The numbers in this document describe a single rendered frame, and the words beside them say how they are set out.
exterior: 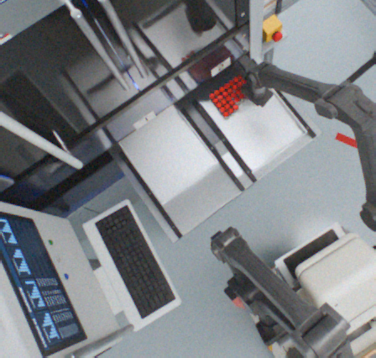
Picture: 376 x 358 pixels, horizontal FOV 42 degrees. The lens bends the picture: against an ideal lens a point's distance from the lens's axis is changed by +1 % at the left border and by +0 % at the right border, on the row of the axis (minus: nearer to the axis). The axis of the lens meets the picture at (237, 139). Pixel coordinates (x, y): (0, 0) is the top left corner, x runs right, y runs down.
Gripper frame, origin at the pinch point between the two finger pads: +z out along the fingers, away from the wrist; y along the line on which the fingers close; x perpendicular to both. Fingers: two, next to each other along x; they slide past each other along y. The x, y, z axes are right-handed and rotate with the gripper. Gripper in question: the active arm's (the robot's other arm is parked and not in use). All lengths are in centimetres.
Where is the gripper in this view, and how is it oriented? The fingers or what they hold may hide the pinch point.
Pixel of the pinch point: (256, 100)
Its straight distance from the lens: 179.0
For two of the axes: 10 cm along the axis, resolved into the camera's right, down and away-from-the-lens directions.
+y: -7.8, -6.1, 1.6
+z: 0.1, 2.4, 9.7
